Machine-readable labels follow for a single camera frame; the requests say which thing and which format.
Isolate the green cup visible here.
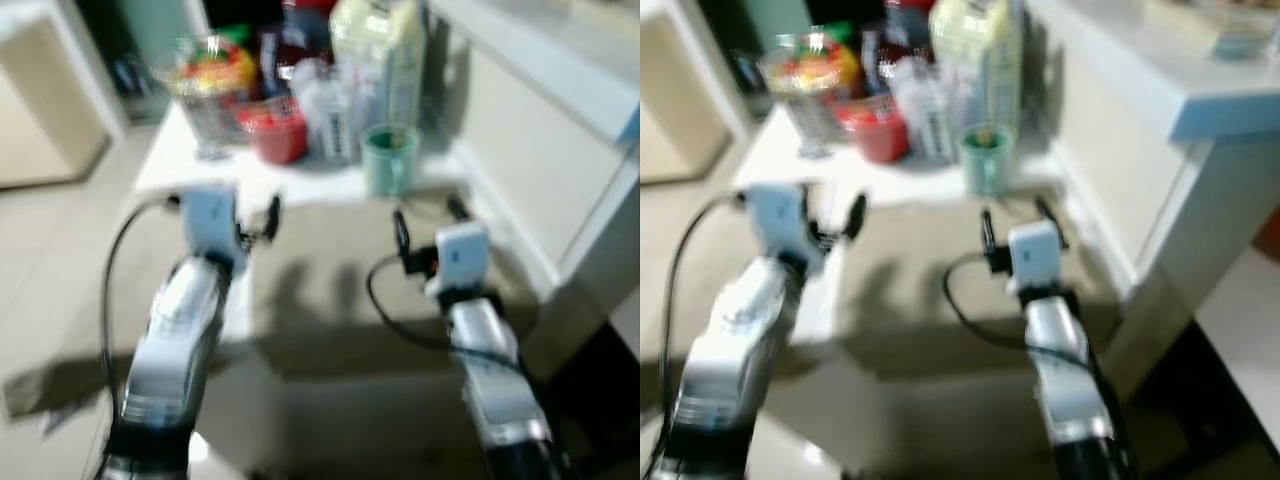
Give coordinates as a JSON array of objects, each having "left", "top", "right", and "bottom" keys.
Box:
[
  {"left": 958, "top": 123, "right": 1016, "bottom": 198},
  {"left": 360, "top": 123, "right": 421, "bottom": 198}
]

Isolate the red cup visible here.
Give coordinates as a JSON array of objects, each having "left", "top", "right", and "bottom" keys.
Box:
[
  {"left": 240, "top": 100, "right": 309, "bottom": 166},
  {"left": 838, "top": 98, "right": 911, "bottom": 164}
]

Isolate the white kitchen counter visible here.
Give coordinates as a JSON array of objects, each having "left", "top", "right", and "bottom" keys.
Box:
[
  {"left": 1025, "top": 0, "right": 1280, "bottom": 401},
  {"left": 430, "top": 0, "right": 641, "bottom": 381}
]

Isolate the clear plastic bag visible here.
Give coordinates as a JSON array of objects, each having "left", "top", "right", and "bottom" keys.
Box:
[
  {"left": 290, "top": 60, "right": 366, "bottom": 166},
  {"left": 890, "top": 58, "right": 966, "bottom": 166}
]

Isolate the large yellow oil bottle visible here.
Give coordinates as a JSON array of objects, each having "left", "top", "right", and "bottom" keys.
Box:
[
  {"left": 330, "top": 0, "right": 426, "bottom": 131},
  {"left": 928, "top": 0, "right": 1026, "bottom": 131}
]

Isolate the dark bottle with red cap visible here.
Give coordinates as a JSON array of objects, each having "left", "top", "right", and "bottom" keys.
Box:
[
  {"left": 280, "top": 0, "right": 336, "bottom": 66},
  {"left": 882, "top": 0, "right": 936, "bottom": 66}
]

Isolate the beige cabinet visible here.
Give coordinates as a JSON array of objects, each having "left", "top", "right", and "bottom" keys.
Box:
[
  {"left": 640, "top": 0, "right": 751, "bottom": 186},
  {"left": 0, "top": 0, "right": 126, "bottom": 191}
]

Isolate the glass bowl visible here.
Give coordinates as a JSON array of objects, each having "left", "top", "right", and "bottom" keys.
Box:
[{"left": 1208, "top": 0, "right": 1280, "bottom": 61}]

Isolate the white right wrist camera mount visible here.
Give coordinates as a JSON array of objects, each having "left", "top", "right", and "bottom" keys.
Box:
[
  {"left": 425, "top": 222, "right": 491, "bottom": 301},
  {"left": 1005, "top": 220, "right": 1063, "bottom": 298}
]

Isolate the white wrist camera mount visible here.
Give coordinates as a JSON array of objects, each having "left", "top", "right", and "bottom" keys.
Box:
[
  {"left": 1005, "top": 220, "right": 1063, "bottom": 298},
  {"left": 748, "top": 183, "right": 826, "bottom": 276},
  {"left": 183, "top": 183, "right": 244, "bottom": 273},
  {"left": 425, "top": 222, "right": 491, "bottom": 301}
]

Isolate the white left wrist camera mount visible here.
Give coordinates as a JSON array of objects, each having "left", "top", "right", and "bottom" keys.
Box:
[
  {"left": 183, "top": 183, "right": 244, "bottom": 273},
  {"left": 748, "top": 183, "right": 826, "bottom": 276}
]

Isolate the wire basket with snacks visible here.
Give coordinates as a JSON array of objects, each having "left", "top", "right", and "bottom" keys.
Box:
[
  {"left": 757, "top": 35, "right": 866, "bottom": 161},
  {"left": 155, "top": 35, "right": 263, "bottom": 161}
]

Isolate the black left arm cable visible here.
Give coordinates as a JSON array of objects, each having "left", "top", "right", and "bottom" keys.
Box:
[
  {"left": 98, "top": 195, "right": 186, "bottom": 426},
  {"left": 660, "top": 195, "right": 751, "bottom": 480}
]

